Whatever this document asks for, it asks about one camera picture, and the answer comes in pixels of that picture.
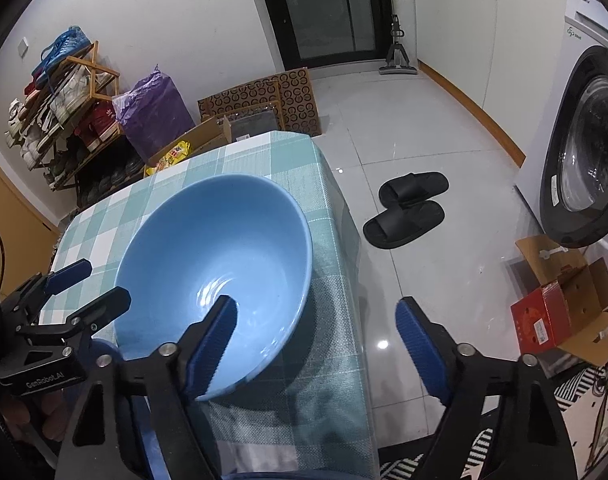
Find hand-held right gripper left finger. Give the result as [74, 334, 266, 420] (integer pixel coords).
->
[54, 294, 237, 480]

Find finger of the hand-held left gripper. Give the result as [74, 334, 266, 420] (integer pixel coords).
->
[14, 286, 132, 348]
[0, 258, 93, 321]

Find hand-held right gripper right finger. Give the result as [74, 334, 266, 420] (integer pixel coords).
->
[395, 296, 580, 480]

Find blue bowl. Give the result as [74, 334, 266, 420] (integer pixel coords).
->
[81, 337, 377, 480]
[113, 174, 314, 402]

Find person's left hand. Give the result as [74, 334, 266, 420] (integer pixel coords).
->
[0, 387, 77, 443]

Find teal white checked tablecloth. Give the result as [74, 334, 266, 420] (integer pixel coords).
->
[39, 130, 380, 480]

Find black slipper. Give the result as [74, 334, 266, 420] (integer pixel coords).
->
[378, 172, 450, 209]
[362, 200, 446, 250]

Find wooden shoe rack with shoes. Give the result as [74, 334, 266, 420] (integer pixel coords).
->
[4, 27, 145, 196]

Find yellow snack packet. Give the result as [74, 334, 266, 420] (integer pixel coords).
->
[146, 140, 192, 176]

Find black white striped rug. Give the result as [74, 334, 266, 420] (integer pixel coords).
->
[379, 360, 608, 480]

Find purple plastic bag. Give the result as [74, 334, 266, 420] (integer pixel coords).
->
[111, 65, 196, 161]

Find open brown cardboard box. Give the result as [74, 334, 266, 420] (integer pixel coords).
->
[144, 115, 235, 171]

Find dark foil bag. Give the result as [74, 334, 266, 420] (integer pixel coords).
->
[231, 110, 277, 141]

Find white washing machine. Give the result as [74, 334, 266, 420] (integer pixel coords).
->
[514, 0, 608, 311]

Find patterned cardboard box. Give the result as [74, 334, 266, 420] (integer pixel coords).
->
[198, 67, 324, 137]

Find grey floor mop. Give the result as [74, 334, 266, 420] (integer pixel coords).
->
[379, 0, 419, 78]

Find white kitchen cabinets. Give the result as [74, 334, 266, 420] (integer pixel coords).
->
[411, 0, 570, 166]

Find dark glass door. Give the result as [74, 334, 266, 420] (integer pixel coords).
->
[251, 0, 392, 73]

